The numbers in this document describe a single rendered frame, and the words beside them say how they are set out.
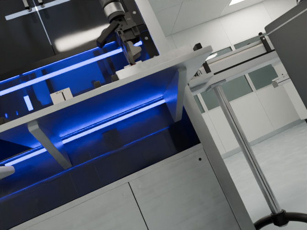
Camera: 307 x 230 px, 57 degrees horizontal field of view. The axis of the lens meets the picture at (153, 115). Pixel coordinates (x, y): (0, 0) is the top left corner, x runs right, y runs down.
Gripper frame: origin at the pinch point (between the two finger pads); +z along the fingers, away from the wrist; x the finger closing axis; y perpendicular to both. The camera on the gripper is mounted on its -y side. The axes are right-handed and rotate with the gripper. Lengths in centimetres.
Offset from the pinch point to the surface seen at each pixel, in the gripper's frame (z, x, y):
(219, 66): 8, 29, 46
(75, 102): 12.6, -22.1, -23.8
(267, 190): 73, 33, 42
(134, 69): 8.8, -19.5, -3.3
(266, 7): -178, 480, 442
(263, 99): 19, 479, 326
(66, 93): -3.7, 17.7, -28.1
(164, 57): 8.6, -19.5, 6.9
